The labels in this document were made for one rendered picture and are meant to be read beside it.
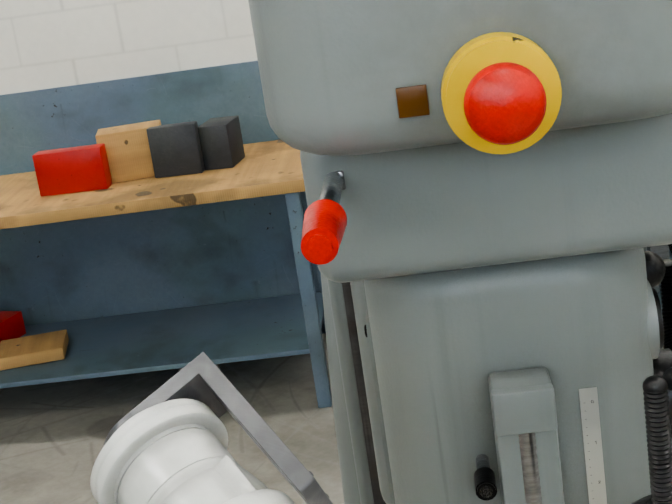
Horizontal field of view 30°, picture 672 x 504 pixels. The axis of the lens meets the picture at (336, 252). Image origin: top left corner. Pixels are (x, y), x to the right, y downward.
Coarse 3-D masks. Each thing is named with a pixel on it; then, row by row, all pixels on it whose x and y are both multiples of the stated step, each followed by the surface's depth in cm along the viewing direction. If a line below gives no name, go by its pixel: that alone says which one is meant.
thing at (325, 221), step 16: (336, 176) 75; (336, 192) 72; (320, 208) 66; (336, 208) 67; (304, 224) 66; (320, 224) 64; (336, 224) 65; (304, 240) 63; (320, 240) 63; (336, 240) 63; (304, 256) 64; (320, 256) 63
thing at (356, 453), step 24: (336, 288) 131; (336, 312) 132; (336, 336) 133; (336, 360) 139; (360, 360) 133; (336, 384) 140; (360, 384) 134; (336, 408) 140; (360, 408) 135; (336, 432) 141; (360, 432) 136; (360, 456) 137; (360, 480) 138
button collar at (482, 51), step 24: (480, 48) 62; (504, 48) 62; (528, 48) 62; (456, 72) 63; (552, 72) 62; (456, 96) 63; (552, 96) 63; (456, 120) 63; (552, 120) 63; (480, 144) 64; (528, 144) 64
